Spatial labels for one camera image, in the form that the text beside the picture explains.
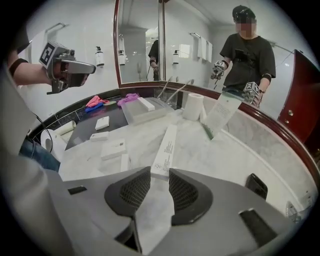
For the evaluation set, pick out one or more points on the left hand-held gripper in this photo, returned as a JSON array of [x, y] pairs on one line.
[[50, 53]]

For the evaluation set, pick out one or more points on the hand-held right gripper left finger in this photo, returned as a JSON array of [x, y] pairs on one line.
[[100, 200]]

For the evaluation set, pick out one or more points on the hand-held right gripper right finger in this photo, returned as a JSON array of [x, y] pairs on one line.
[[212, 212]]

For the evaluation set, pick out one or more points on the person's left forearm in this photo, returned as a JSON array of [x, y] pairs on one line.
[[32, 73]]

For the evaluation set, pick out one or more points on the black forearm band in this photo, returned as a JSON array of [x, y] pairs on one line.
[[18, 67]]

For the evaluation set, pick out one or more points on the person's left hand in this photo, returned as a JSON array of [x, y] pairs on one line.
[[60, 71]]

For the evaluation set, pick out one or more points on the white pump bottle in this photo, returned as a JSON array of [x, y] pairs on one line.
[[99, 58]]

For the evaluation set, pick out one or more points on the blue cloth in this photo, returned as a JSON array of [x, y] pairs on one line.
[[92, 108]]

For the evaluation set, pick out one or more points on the pale green round pad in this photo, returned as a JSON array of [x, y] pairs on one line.
[[110, 102]]

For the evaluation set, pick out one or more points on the black smartphone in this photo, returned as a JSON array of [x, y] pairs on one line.
[[256, 186]]

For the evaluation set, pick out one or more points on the chrome towel bar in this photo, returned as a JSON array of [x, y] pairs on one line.
[[58, 25]]

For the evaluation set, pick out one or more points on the purple cloth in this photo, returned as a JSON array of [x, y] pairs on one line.
[[127, 100]]

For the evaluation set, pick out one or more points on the cream paper roll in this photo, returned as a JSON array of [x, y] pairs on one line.
[[66, 127]]

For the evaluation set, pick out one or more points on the angled mirror panel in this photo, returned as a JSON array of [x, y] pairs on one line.
[[135, 50]]

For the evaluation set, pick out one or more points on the person's dark shirt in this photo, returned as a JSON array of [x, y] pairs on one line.
[[22, 42]]

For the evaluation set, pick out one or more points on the white toilet paper roll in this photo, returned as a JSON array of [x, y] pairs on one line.
[[56, 147], [192, 107]]

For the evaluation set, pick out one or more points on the person's blue jeans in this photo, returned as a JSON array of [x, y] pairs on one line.
[[37, 155]]

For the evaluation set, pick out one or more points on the clear plastic tray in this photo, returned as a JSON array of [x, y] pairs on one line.
[[150, 116]]

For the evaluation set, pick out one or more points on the large wall mirror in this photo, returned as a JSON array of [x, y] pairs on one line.
[[200, 25]]

